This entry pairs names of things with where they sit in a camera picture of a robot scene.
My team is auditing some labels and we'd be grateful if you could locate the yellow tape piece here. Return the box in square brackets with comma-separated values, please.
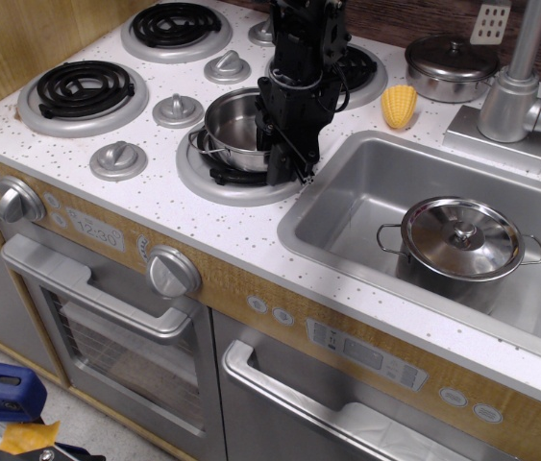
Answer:
[0, 421, 61, 454]

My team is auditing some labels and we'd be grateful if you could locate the silver stovetop knob back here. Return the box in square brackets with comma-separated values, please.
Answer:
[248, 16, 274, 47]

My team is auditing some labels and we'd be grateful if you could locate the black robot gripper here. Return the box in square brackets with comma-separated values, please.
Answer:
[255, 72, 342, 185]

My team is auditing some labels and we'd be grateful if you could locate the back right stove burner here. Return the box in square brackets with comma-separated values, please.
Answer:
[337, 45, 388, 110]

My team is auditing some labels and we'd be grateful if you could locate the small steel pan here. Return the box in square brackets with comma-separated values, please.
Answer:
[187, 87, 269, 173]

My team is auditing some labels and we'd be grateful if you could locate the silver toy faucet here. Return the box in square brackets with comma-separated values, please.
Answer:
[443, 1, 541, 173]

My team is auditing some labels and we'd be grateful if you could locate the right oven dial knob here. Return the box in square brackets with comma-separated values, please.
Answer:
[146, 245, 202, 299]

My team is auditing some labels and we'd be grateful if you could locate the front left stove burner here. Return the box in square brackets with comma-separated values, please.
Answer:
[17, 61, 149, 138]

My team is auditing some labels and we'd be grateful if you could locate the oven door with handle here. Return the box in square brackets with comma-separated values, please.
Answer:
[0, 202, 227, 460]

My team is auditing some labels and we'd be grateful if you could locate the stove burner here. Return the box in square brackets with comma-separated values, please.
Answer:
[121, 2, 233, 64]
[337, 45, 388, 110]
[176, 125, 305, 206]
[17, 61, 149, 138]

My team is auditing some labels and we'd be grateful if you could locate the silver stovetop knob front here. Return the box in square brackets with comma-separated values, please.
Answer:
[89, 141, 148, 182]

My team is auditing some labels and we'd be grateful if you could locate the blue clamp tool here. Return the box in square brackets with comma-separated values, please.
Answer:
[0, 363, 47, 423]

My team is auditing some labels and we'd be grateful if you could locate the lidded steel pot in sink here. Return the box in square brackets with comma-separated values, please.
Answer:
[377, 196, 541, 314]

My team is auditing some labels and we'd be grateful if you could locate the grey sink basin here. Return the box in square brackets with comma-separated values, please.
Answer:
[278, 132, 541, 356]

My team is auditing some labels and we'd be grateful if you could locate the oven dial knob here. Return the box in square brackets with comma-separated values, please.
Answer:
[0, 176, 46, 223]
[146, 245, 202, 299]

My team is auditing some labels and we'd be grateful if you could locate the lidded steel pan on counter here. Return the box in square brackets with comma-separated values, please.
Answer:
[405, 35, 500, 104]

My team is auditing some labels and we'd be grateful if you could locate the back left stove burner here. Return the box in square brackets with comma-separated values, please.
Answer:
[121, 2, 233, 64]

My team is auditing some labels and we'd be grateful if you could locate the left oven dial knob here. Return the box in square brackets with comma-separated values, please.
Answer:
[0, 176, 46, 223]

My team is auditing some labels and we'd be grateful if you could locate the white slotted spatula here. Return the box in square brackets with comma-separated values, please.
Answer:
[470, 0, 511, 46]

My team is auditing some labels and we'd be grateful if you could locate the silver stovetop knob upper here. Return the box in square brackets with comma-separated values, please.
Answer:
[204, 50, 251, 85]

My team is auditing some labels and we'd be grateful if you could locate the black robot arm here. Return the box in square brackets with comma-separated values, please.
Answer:
[255, 1, 351, 185]

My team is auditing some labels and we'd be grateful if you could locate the yellow toy corn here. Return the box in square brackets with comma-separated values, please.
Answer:
[381, 85, 417, 129]

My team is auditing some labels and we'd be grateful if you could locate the dishwasher door with handle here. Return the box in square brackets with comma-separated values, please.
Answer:
[213, 308, 541, 460]

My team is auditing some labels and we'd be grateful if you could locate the silver stovetop knob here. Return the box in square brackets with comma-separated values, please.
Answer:
[89, 141, 148, 182]
[152, 93, 204, 129]
[204, 50, 251, 85]
[248, 16, 274, 47]

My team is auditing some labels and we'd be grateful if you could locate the silver stovetop knob middle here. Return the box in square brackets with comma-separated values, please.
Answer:
[152, 93, 204, 129]

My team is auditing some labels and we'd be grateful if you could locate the front right stove burner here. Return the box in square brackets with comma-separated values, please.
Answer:
[176, 125, 305, 206]

